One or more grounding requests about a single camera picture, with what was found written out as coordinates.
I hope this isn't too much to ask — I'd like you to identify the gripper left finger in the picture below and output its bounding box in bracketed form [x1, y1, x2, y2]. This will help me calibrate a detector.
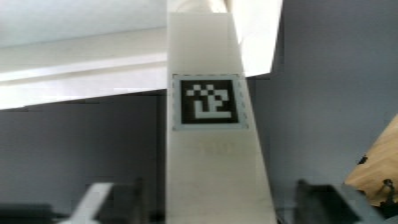
[57, 182, 146, 224]

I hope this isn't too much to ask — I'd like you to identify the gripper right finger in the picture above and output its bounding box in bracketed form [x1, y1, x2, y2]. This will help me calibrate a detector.
[294, 180, 384, 224]

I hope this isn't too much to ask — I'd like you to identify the white desk top tray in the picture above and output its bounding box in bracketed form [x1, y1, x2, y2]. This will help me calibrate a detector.
[0, 0, 285, 110]

